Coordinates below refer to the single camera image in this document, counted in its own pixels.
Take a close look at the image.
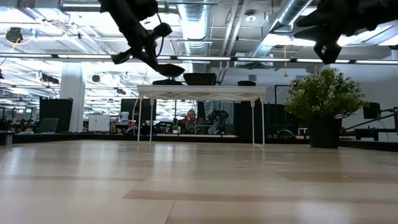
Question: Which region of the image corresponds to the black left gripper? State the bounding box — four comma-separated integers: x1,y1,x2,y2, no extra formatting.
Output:
111,18,165,74

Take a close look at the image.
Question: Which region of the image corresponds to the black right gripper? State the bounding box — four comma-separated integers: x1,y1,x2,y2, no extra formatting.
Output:
294,0,374,65

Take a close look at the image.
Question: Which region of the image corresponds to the black monitor on arm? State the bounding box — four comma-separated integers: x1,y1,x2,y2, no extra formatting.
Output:
340,101,398,133

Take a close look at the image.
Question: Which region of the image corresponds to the green potted plant black pot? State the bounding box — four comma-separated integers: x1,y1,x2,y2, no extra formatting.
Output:
283,67,368,149

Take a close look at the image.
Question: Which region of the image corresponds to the white cabinet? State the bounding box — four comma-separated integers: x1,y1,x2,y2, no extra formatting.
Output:
88,114,111,133

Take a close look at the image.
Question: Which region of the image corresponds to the white pillar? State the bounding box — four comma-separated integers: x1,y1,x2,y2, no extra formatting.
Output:
59,62,86,133

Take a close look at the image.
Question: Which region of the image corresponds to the person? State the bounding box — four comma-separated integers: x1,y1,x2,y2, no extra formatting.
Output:
183,109,203,134

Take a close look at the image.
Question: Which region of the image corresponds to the grey laptop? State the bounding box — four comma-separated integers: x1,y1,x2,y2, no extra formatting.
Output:
194,124,215,134

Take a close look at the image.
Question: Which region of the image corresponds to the black room partition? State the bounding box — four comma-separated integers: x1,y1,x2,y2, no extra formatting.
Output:
39,97,75,134

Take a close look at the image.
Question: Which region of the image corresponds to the black desk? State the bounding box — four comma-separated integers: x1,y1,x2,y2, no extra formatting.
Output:
339,126,398,141

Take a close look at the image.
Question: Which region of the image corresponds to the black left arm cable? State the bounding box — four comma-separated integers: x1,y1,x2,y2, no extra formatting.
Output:
155,12,166,58

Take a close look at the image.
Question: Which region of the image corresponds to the silver ventilation duct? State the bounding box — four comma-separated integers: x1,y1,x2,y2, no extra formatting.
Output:
177,0,214,74
248,0,313,58

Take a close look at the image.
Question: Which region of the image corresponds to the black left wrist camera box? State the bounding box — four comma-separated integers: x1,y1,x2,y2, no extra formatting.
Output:
152,22,174,40

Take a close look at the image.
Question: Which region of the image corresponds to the white wire shelf rack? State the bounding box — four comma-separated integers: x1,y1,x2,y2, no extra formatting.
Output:
136,85,269,148

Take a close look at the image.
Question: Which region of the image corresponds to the black aluminium rig frame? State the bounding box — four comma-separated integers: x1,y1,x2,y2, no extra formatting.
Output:
0,132,398,153

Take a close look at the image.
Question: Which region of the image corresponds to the black ceiling camera yellow cable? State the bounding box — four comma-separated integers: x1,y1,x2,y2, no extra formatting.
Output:
5,26,24,44

